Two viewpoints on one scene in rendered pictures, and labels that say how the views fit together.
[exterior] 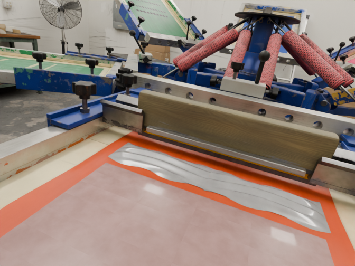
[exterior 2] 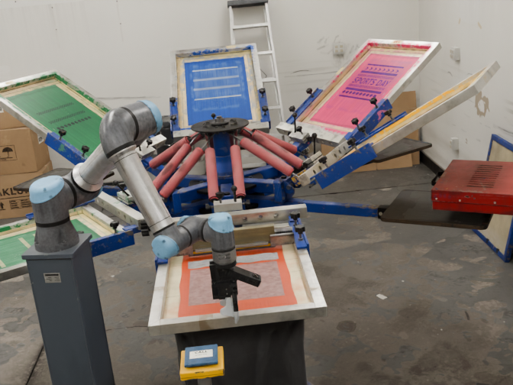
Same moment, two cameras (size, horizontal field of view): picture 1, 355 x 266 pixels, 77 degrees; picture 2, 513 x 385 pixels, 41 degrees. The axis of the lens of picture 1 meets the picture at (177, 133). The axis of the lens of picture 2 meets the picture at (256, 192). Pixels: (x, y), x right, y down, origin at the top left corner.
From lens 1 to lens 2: 237 cm
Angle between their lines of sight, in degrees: 18
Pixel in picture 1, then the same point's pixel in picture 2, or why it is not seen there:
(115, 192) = (204, 274)
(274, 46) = (236, 158)
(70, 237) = (205, 284)
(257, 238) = (255, 267)
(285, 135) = (255, 231)
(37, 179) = (175, 281)
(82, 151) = (175, 270)
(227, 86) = (218, 208)
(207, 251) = not seen: hidden behind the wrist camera
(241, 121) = (237, 232)
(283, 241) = (263, 265)
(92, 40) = not seen: outside the picture
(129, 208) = not seen: hidden behind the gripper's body
